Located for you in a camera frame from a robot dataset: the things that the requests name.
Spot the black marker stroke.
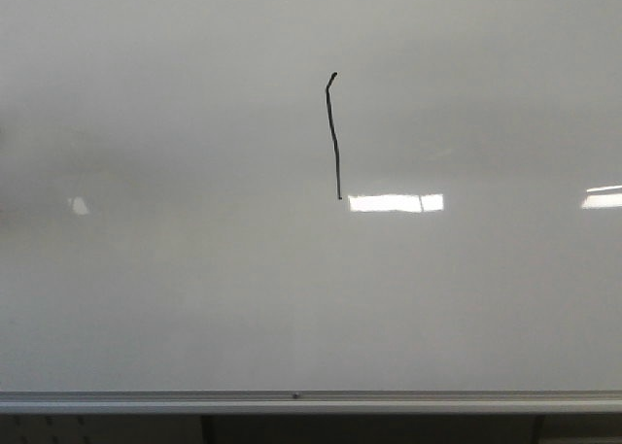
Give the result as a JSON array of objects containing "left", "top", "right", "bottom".
[{"left": 325, "top": 71, "right": 343, "bottom": 201}]

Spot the grey perforated panel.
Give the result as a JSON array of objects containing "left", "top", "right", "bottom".
[{"left": 1, "top": 414, "right": 204, "bottom": 443}]

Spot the aluminium whiteboard bottom frame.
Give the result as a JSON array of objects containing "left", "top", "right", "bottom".
[{"left": 1, "top": 391, "right": 621, "bottom": 415}]

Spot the white whiteboard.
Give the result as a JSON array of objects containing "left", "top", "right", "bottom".
[{"left": 1, "top": 0, "right": 621, "bottom": 392}]

